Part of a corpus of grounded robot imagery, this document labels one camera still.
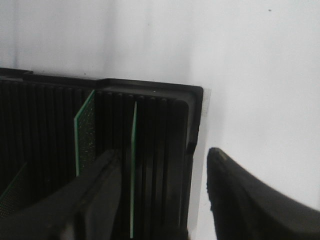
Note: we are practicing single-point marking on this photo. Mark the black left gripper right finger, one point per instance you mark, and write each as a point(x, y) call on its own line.
point(245, 208)

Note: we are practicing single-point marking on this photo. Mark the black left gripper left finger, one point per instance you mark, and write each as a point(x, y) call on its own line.
point(84, 209)

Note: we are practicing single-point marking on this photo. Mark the green perforated circuit board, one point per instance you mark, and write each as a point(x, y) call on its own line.
point(17, 194)
point(85, 134)
point(133, 172)

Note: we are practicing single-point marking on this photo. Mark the black slotted board rack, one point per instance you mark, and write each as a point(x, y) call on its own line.
point(37, 127)

